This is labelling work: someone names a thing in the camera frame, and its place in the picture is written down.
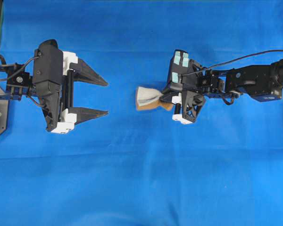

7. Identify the blue table cloth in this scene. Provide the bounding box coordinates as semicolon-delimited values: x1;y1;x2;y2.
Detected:
0;0;283;226

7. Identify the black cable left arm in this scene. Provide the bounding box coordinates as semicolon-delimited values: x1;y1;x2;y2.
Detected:
0;53;42;84

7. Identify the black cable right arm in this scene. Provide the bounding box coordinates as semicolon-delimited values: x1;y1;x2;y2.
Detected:
180;49;283;77

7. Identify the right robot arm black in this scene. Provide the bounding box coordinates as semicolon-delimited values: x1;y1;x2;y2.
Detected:
160;59;283;124

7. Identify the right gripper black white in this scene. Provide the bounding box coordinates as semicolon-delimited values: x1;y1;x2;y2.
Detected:
160;91;206;124

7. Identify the orange and white sponge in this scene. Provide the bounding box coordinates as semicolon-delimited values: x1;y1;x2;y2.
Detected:
135;86;174;111

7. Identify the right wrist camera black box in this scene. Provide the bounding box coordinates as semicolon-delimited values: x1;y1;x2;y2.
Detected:
162;49;197;94

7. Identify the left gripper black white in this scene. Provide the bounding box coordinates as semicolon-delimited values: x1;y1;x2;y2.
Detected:
51;51;108;134

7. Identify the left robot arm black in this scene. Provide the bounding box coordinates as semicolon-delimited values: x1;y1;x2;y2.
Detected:
0;45;108;134

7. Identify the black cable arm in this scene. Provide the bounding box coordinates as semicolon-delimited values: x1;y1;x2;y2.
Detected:
0;53;42;84
180;49;283;77

